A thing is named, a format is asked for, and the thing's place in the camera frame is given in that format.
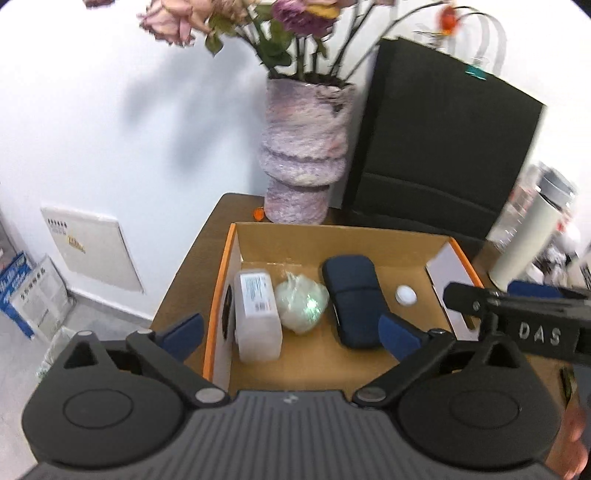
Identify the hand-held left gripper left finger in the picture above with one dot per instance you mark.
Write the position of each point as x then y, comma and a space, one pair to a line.
184, 330

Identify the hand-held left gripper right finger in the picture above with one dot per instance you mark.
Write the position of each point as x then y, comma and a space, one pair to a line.
397, 337

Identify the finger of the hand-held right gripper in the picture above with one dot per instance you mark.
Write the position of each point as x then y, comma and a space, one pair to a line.
531, 288
464, 297

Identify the red cardboard box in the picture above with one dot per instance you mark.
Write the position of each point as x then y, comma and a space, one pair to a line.
323, 360

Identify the wooden desktop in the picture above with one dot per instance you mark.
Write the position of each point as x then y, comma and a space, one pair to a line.
189, 286

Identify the person's right hand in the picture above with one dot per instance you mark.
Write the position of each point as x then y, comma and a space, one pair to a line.
577, 438

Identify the small white round cap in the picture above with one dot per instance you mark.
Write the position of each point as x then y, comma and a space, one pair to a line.
405, 294

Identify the white thermos bottle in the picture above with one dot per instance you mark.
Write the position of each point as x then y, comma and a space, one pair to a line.
531, 235

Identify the dark blue case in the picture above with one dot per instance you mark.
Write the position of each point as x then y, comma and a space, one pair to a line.
353, 295

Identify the translucent plastic box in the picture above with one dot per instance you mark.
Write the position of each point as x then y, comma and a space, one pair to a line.
258, 332

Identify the clear plastic bottle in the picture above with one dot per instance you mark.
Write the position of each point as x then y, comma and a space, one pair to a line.
519, 203

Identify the pale green plastic bag bundle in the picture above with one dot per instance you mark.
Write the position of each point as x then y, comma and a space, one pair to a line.
302, 302

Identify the small orange object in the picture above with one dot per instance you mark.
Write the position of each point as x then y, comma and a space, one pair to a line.
259, 213

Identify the white printed carton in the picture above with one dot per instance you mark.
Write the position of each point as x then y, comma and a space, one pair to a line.
44, 300

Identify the black paper bag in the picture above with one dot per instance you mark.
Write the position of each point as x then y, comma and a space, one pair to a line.
438, 152

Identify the blue and white carton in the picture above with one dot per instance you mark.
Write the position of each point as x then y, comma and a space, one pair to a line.
11, 295

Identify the purple textured vase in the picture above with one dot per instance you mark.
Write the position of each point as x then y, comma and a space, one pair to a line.
304, 147

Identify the teal binder clip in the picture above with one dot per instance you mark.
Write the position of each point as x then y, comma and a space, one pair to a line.
475, 72

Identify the dried flower bouquet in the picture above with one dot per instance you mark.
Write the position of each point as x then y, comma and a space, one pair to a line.
295, 14

